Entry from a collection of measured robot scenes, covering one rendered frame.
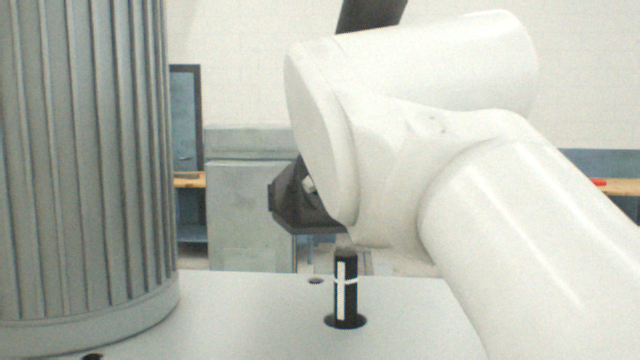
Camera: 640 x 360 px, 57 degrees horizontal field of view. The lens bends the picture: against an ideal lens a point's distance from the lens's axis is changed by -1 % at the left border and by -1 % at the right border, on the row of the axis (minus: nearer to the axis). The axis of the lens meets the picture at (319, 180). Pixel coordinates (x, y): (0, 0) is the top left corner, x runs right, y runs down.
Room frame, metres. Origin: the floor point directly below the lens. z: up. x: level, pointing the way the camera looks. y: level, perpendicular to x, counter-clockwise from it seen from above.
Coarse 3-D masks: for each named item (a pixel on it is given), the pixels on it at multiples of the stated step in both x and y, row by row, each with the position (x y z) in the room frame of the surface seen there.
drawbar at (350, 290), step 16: (336, 256) 0.47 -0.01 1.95; (352, 256) 0.47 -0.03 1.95; (336, 272) 0.47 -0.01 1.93; (352, 272) 0.47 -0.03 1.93; (336, 288) 0.47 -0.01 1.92; (352, 288) 0.47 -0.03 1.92; (336, 304) 0.47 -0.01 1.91; (352, 304) 0.47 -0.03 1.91; (336, 320) 0.47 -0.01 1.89; (352, 320) 0.47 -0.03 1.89
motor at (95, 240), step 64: (0, 0) 0.40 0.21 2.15; (64, 0) 0.42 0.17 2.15; (128, 0) 0.45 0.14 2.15; (0, 64) 0.40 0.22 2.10; (64, 64) 0.42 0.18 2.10; (128, 64) 0.45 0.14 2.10; (0, 128) 0.40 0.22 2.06; (64, 128) 0.41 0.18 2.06; (128, 128) 0.45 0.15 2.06; (0, 192) 0.40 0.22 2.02; (64, 192) 0.41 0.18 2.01; (128, 192) 0.44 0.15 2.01; (0, 256) 0.40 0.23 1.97; (64, 256) 0.41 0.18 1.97; (128, 256) 0.44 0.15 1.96; (0, 320) 0.40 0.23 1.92; (64, 320) 0.41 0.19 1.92; (128, 320) 0.43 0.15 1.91
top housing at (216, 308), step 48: (192, 288) 0.55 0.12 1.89; (240, 288) 0.55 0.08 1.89; (288, 288) 0.55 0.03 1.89; (384, 288) 0.55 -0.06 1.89; (432, 288) 0.55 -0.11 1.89; (144, 336) 0.44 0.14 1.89; (192, 336) 0.44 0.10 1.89; (240, 336) 0.44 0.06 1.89; (288, 336) 0.44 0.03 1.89; (336, 336) 0.44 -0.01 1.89; (384, 336) 0.44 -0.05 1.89; (432, 336) 0.44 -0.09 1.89
